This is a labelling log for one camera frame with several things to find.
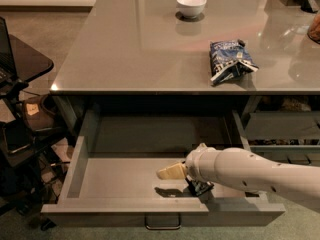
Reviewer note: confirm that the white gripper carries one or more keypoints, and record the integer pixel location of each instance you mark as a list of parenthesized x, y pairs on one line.
[(196, 164)]

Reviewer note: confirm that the black rxbar chocolate wrapper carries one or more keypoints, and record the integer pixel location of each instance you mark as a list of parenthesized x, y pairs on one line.
[(198, 188)]

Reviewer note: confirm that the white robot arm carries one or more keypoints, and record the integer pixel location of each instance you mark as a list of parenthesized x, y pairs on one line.
[(244, 170)]

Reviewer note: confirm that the open grey top drawer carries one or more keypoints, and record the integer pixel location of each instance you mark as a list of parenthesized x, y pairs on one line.
[(112, 177)]

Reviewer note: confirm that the grey right drawer stack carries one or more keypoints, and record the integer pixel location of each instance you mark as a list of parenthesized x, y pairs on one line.
[(283, 128)]

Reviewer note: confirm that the blue chip bag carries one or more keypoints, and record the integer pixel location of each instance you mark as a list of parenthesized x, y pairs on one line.
[(229, 60)]

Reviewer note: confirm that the brown bag with note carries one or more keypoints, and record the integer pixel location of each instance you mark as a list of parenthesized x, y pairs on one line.
[(40, 114)]

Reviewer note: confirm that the white ceramic bowl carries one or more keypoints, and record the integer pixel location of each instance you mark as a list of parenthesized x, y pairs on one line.
[(191, 8)]

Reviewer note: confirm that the brown jar at edge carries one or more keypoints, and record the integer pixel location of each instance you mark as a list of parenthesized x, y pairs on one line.
[(314, 29)]

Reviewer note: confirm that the black laptop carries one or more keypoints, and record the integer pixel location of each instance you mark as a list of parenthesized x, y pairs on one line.
[(7, 63)]

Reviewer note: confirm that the metal drawer handle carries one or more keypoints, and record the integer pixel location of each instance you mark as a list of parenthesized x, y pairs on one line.
[(161, 222)]

